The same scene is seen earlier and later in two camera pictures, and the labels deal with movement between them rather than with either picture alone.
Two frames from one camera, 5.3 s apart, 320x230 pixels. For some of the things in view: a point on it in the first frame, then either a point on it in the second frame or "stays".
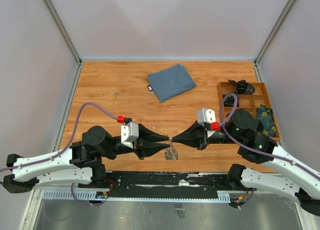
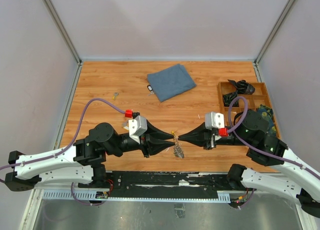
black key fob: x=149 y=87 stays
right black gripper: x=195 y=135 stays
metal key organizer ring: x=171 y=153 -> x=178 y=150
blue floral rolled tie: x=266 y=115 stays
